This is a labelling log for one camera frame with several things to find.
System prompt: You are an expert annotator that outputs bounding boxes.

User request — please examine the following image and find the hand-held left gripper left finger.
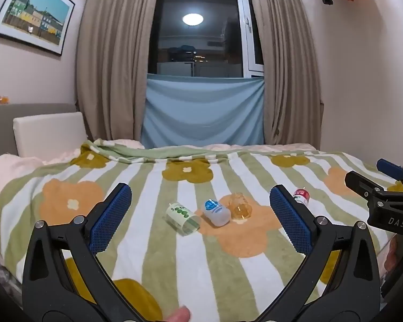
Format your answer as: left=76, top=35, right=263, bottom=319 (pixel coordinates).
left=22, top=183, right=155, bottom=322

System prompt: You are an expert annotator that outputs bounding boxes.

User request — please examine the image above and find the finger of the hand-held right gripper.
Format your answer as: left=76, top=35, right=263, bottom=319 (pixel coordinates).
left=344, top=171, right=392, bottom=205
left=376, top=159, right=403, bottom=193

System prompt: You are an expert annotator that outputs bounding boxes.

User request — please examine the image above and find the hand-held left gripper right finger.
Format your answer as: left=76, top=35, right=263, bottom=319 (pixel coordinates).
left=252, top=184, right=382, bottom=322

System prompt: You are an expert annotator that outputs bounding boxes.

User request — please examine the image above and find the small cup with red label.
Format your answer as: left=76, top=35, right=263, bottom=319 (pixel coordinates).
left=293, top=189, right=310, bottom=206

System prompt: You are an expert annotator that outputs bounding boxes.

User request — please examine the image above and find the clear amber cup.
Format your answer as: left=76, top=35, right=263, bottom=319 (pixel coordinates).
left=229, top=192, right=253, bottom=222

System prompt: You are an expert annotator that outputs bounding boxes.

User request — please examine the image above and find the clear cup with green print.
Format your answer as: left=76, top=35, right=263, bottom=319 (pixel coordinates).
left=165, top=202, right=202, bottom=233

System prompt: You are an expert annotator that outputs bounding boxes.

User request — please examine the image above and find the person's right hand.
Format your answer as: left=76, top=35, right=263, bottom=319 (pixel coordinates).
left=384, top=237, right=400, bottom=273

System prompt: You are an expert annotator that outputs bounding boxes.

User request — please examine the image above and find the person's left hand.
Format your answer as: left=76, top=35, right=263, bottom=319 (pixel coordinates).
left=164, top=305, right=192, bottom=322

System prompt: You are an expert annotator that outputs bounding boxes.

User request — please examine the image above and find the white bottle blue label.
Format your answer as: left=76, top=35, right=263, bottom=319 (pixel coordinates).
left=202, top=199, right=232, bottom=227

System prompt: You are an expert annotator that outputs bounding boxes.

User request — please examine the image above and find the striped floral blanket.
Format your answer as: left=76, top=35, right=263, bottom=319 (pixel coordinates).
left=0, top=139, right=403, bottom=322

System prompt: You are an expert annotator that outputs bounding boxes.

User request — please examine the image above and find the white cushion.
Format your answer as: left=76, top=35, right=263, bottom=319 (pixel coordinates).
left=13, top=112, right=88, bottom=158

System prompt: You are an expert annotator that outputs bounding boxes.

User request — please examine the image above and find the white fluffy blanket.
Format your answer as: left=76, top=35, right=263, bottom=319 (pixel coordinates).
left=0, top=153, right=46, bottom=210

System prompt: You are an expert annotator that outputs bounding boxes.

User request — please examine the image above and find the beige curtain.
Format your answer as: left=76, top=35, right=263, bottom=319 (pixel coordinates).
left=74, top=0, right=161, bottom=143
left=249, top=0, right=324, bottom=145

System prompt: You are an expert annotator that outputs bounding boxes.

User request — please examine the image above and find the light blue cloth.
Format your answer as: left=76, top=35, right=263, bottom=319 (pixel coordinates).
left=140, top=73, right=267, bottom=149

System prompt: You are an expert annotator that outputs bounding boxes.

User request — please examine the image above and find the grey headboard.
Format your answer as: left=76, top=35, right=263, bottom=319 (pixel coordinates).
left=0, top=103, right=84, bottom=160

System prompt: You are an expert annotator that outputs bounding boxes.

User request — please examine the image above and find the window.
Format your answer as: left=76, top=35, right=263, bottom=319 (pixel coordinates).
left=148, top=0, right=265, bottom=78

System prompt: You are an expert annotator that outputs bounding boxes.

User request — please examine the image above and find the framed picture of houses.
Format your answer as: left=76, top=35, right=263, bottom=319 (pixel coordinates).
left=0, top=0, right=76, bottom=56

